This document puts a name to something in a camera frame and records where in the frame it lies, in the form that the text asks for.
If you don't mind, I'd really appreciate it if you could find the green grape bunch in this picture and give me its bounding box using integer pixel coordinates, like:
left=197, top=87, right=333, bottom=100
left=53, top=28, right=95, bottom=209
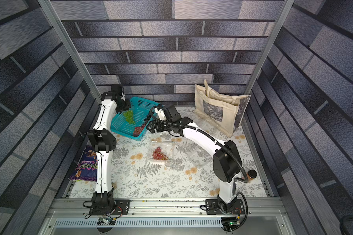
left=123, top=110, right=135, bottom=124

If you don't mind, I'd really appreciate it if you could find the teal plastic basket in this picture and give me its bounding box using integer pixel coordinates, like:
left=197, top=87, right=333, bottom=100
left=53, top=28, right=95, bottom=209
left=110, top=97, right=159, bottom=141

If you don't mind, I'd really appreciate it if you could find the clear clamshell container front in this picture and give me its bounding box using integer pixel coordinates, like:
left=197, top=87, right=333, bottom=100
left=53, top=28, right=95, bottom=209
left=147, top=141, right=176, bottom=164

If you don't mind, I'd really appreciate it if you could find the red grape bunch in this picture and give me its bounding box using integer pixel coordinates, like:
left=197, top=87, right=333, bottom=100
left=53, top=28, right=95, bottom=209
left=152, top=147, right=169, bottom=160
left=133, top=123, right=146, bottom=137

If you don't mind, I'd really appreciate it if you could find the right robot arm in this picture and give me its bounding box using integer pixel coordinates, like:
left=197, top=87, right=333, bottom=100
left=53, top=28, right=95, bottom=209
left=147, top=105, right=249, bottom=214

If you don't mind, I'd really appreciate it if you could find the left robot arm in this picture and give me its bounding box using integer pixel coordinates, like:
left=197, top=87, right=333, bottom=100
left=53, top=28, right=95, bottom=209
left=87, top=84, right=130, bottom=216

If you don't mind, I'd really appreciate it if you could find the floral tablecloth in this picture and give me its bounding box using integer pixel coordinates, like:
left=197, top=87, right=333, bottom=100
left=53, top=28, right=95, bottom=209
left=68, top=106, right=267, bottom=199

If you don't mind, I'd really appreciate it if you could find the beige canvas tote bag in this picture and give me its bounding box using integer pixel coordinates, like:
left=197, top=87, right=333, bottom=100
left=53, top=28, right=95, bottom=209
left=195, top=81, right=251, bottom=137

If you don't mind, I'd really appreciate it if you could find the purple snack bag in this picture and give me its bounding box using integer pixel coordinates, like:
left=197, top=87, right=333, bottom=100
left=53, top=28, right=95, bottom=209
left=69, top=146, right=98, bottom=182

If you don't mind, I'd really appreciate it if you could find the brown bottle black cap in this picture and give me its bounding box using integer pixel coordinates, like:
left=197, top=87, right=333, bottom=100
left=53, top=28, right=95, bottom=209
left=246, top=169, right=258, bottom=182

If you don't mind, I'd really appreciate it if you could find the black corrugated cable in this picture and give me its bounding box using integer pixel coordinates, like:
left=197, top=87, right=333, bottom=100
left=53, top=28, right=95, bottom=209
left=148, top=105, right=251, bottom=233

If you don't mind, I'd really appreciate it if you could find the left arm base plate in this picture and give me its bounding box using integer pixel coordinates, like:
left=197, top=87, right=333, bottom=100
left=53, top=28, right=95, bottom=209
left=89, top=199, right=131, bottom=216

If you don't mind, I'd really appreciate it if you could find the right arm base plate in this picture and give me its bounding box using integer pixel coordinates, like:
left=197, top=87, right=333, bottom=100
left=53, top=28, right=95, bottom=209
left=205, top=199, right=246, bottom=215

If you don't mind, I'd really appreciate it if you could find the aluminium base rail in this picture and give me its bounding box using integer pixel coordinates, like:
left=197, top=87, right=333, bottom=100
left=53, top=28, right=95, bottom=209
left=39, top=197, right=295, bottom=235

